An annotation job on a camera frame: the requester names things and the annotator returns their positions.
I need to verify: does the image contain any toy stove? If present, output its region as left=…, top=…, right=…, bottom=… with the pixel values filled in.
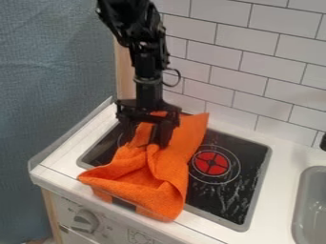
left=74, top=119, right=275, bottom=233

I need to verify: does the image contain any toy sink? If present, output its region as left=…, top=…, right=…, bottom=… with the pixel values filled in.
left=290, top=165, right=326, bottom=244

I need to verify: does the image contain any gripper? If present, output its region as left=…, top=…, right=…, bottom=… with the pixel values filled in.
left=112, top=75, right=184, bottom=150

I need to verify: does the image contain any orange cloth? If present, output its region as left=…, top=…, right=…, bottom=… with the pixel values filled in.
left=76, top=111, right=211, bottom=222

